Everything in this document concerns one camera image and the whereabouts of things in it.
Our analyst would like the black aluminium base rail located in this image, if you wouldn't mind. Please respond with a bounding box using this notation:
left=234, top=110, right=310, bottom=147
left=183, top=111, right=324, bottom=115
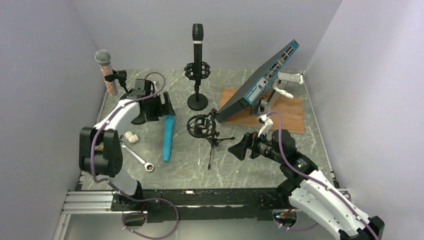
left=61, top=187, right=291, bottom=223

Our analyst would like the wooden board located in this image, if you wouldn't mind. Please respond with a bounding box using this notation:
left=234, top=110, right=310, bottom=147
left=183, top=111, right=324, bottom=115
left=216, top=87, right=305, bottom=135

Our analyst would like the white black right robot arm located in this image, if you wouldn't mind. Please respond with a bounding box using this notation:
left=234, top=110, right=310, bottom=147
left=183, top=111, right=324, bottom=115
left=228, top=129, right=385, bottom=240

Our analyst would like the blue microphone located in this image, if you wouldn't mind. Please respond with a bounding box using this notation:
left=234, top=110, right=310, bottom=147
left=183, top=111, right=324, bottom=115
left=162, top=115, right=175, bottom=162

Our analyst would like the black clip microphone stand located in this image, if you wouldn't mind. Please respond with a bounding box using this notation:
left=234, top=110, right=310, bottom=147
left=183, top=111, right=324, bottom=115
left=104, top=69, right=129, bottom=97

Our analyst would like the silver head glitter microphone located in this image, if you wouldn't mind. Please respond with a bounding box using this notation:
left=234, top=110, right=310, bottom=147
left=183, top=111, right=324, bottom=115
left=95, top=49, right=118, bottom=97

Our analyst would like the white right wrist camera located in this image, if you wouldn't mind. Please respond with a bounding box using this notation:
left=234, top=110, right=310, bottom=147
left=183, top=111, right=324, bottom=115
left=257, top=114, right=274, bottom=136

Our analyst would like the blue network switch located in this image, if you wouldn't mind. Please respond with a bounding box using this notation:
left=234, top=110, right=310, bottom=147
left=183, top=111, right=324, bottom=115
left=216, top=39, right=299, bottom=123

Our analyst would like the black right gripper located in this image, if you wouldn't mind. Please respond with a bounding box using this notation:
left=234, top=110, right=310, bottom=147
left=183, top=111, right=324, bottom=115
left=228, top=127, right=284, bottom=164

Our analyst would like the black round base stand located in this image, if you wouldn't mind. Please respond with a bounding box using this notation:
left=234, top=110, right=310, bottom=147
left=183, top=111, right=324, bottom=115
left=184, top=61, right=211, bottom=111

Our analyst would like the grey metal bracket stand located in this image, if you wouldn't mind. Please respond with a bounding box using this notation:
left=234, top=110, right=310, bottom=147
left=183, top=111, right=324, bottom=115
left=250, top=72, right=304, bottom=116

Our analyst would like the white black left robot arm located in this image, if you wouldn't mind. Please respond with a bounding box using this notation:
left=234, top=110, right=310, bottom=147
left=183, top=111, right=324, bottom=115
left=78, top=79, right=175, bottom=210

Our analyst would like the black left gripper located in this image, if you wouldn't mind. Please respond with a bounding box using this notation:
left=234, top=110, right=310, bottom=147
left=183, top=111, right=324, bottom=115
left=144, top=91, right=176, bottom=122

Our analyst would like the silver ratchet wrench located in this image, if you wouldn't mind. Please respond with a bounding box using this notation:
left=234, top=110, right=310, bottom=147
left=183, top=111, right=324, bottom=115
left=119, top=140, right=155, bottom=173

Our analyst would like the black tripod shock mount stand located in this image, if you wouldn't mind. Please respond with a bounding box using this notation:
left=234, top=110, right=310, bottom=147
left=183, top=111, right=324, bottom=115
left=186, top=108, right=236, bottom=170

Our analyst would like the black microphone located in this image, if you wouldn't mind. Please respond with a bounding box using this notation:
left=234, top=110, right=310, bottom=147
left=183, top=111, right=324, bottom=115
left=192, top=23, right=204, bottom=80

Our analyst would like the white plastic pipe fitting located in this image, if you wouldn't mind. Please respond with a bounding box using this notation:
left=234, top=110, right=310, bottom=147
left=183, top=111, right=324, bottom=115
left=124, top=131, right=139, bottom=144

